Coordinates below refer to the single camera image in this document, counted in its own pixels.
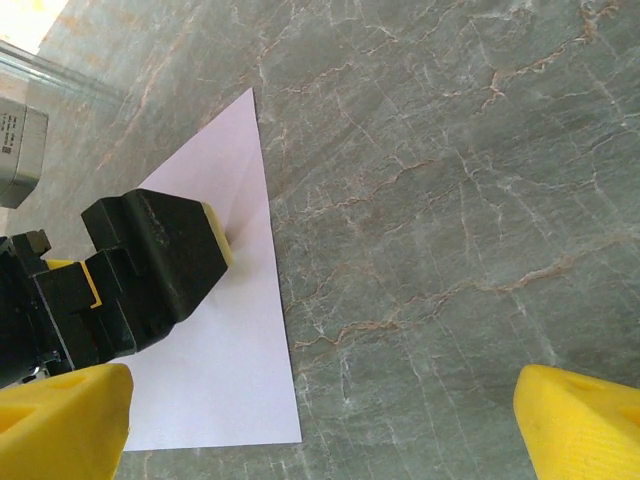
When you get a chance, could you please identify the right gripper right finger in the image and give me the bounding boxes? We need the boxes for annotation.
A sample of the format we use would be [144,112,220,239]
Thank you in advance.
[513,363,640,480]

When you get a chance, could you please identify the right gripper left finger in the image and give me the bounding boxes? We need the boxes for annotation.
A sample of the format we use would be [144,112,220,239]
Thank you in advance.
[0,363,135,480]

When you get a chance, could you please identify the lavender cloth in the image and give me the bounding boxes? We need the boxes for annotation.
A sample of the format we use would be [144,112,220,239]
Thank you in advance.
[108,87,304,452]

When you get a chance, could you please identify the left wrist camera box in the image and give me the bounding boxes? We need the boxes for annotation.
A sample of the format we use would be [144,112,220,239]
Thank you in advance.
[0,97,50,210]

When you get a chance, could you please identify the aluminium frame post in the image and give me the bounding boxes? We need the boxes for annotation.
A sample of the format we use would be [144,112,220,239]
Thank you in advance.
[0,40,122,109]

